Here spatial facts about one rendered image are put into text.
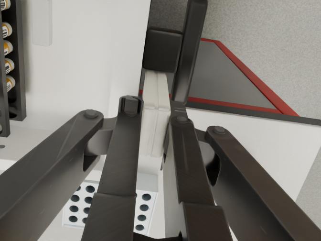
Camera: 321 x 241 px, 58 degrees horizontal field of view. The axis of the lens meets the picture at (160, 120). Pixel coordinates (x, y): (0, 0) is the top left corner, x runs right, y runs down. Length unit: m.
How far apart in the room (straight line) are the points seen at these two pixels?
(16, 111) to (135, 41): 0.15
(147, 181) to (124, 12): 0.28
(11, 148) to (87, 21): 0.13
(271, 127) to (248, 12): 0.79
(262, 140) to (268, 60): 0.82
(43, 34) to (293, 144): 0.34
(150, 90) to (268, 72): 1.08
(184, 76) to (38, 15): 0.14
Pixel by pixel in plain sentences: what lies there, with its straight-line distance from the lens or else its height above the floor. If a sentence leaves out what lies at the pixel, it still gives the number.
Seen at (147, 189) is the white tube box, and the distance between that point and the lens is 0.40.
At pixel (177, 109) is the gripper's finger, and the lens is 0.17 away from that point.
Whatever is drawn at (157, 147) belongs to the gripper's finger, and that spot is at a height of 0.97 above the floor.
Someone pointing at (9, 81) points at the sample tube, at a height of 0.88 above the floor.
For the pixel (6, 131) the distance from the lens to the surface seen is 0.26.
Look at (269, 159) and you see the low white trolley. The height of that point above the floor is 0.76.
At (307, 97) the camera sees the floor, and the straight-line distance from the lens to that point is 1.34.
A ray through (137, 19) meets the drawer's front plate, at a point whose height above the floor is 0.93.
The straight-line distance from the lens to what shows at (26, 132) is 0.32.
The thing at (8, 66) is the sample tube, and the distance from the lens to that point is 0.26.
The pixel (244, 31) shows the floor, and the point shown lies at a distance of 1.17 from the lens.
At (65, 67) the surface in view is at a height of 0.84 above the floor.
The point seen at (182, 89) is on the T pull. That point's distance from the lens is 0.20.
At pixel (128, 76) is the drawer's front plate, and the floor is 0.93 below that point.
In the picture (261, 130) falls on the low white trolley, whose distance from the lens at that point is 0.41.
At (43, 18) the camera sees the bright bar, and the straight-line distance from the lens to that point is 0.27.
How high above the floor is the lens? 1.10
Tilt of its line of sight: 64 degrees down
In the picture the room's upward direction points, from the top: 177 degrees clockwise
